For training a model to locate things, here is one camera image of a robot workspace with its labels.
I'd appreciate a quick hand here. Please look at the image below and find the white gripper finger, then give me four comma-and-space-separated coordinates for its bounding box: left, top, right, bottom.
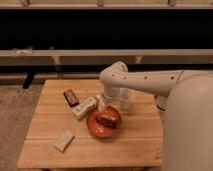
119, 100, 131, 110
98, 99, 109, 112

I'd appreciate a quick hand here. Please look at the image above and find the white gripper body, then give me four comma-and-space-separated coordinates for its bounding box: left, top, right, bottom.
102, 86, 133, 104

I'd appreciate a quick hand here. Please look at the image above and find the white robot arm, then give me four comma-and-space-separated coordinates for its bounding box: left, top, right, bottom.
99, 62, 213, 171

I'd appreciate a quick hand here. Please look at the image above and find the orange ceramic bowl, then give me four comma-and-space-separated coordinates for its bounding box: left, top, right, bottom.
86, 106, 122, 138

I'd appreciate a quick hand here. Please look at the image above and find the brown snack bar in bowl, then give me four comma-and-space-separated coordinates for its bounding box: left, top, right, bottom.
96, 117, 117, 129

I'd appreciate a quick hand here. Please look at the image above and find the white plastic bottle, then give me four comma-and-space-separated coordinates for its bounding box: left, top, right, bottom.
72, 95, 100, 120

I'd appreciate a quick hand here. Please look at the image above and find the dark red candy bar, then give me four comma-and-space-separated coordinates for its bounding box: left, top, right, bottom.
64, 89, 79, 107

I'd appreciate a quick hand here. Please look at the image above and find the wooden table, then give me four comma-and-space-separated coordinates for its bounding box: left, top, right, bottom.
17, 80, 162, 169

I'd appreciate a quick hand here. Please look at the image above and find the white wrapped snack packet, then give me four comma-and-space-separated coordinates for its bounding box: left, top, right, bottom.
54, 130, 75, 152

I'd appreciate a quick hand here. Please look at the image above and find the grey metal rail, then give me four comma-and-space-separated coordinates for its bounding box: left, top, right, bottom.
0, 49, 213, 66

